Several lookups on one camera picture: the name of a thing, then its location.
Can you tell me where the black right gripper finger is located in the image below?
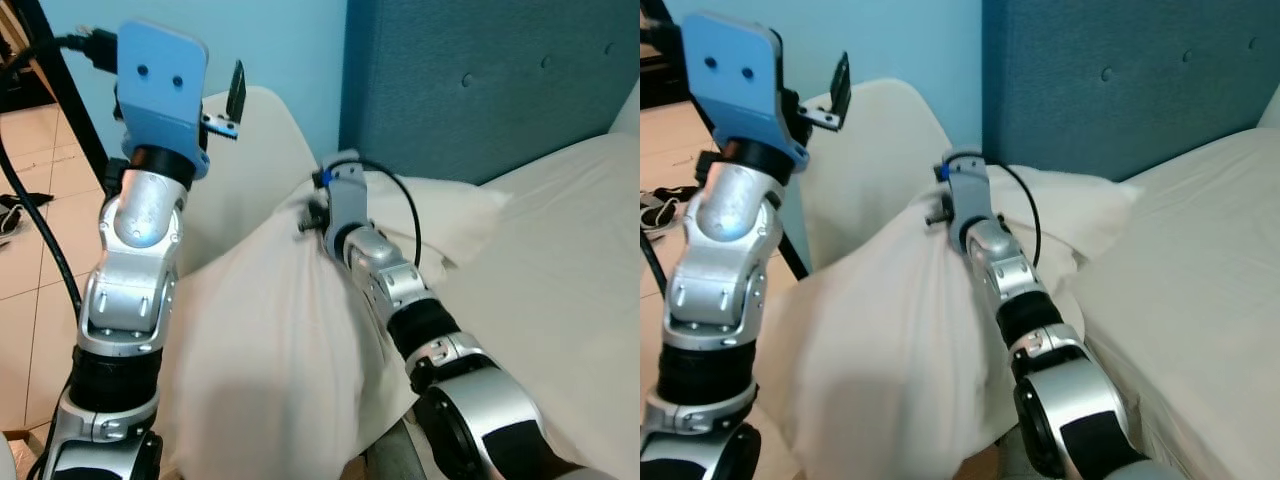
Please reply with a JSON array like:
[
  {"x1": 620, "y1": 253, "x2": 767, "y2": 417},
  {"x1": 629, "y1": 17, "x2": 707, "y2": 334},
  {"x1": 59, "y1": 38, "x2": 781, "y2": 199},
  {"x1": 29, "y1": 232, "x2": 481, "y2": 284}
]
[{"x1": 202, "y1": 60, "x2": 248, "y2": 139}]

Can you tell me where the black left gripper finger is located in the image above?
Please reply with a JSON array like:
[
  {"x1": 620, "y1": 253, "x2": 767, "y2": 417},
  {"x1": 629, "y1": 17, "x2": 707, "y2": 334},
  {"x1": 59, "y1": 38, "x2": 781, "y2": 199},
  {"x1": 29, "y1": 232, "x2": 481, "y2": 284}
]
[{"x1": 808, "y1": 52, "x2": 853, "y2": 132}]

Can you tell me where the large white pillow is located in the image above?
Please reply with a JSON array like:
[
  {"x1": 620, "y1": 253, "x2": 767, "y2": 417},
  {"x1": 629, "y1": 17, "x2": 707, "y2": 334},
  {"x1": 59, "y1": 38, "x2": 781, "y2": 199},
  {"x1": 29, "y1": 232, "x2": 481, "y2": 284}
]
[
  {"x1": 755, "y1": 165, "x2": 1146, "y2": 477},
  {"x1": 160, "y1": 175, "x2": 511, "y2": 477}
]

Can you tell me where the dark wooden furniture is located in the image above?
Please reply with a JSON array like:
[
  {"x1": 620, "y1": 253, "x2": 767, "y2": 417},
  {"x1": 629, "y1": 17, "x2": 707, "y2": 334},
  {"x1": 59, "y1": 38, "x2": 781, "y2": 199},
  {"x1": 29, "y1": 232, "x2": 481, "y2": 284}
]
[
  {"x1": 0, "y1": 0, "x2": 57, "y2": 113},
  {"x1": 640, "y1": 0, "x2": 693, "y2": 113}
]

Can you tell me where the blue tufted headboard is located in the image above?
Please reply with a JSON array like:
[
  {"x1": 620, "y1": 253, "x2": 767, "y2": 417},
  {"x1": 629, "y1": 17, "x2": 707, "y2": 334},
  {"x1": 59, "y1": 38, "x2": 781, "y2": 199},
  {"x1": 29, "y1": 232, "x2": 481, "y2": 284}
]
[
  {"x1": 340, "y1": 0, "x2": 641, "y2": 187},
  {"x1": 982, "y1": 0, "x2": 1280, "y2": 182}
]

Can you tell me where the bed with white sheet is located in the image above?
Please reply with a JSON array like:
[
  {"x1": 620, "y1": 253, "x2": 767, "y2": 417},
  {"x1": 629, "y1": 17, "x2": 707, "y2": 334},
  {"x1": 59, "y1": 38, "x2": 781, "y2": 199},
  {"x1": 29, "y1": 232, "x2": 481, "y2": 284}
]
[
  {"x1": 415, "y1": 130, "x2": 641, "y2": 480},
  {"x1": 1065, "y1": 125, "x2": 1280, "y2": 480}
]

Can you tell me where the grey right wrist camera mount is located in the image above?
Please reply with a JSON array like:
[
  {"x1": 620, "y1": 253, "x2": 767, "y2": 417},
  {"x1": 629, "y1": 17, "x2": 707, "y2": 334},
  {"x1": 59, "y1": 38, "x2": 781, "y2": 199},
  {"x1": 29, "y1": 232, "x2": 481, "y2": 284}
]
[
  {"x1": 940, "y1": 155, "x2": 997, "y2": 253},
  {"x1": 318, "y1": 150, "x2": 373, "y2": 253}
]

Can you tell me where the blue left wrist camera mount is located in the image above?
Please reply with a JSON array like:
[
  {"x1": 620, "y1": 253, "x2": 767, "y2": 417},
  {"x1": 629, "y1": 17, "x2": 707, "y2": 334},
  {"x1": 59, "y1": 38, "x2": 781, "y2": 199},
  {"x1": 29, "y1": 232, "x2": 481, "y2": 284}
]
[
  {"x1": 680, "y1": 12, "x2": 811, "y2": 171},
  {"x1": 113, "y1": 20, "x2": 211, "y2": 181}
]

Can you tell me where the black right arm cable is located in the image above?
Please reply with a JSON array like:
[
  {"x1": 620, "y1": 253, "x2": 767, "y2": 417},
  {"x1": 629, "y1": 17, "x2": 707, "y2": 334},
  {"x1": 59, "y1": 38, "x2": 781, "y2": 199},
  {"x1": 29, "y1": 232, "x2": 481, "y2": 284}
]
[
  {"x1": 965, "y1": 155, "x2": 1044, "y2": 273},
  {"x1": 345, "y1": 158, "x2": 424, "y2": 273}
]

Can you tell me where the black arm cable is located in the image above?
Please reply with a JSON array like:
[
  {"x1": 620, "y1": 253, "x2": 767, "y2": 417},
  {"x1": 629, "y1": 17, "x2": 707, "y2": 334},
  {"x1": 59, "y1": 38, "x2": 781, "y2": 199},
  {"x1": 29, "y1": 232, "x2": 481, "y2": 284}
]
[
  {"x1": 640, "y1": 230, "x2": 669, "y2": 299},
  {"x1": 345, "y1": 158, "x2": 424, "y2": 273},
  {"x1": 0, "y1": 28, "x2": 123, "y2": 316},
  {"x1": 965, "y1": 155, "x2": 1044, "y2": 273}
]

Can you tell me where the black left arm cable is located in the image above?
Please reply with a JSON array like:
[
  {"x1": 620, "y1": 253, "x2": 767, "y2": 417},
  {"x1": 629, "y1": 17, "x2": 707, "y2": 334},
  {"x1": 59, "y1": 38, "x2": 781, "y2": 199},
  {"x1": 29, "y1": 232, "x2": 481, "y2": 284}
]
[
  {"x1": 640, "y1": 230, "x2": 669, "y2": 299},
  {"x1": 0, "y1": 28, "x2": 123, "y2": 316}
]

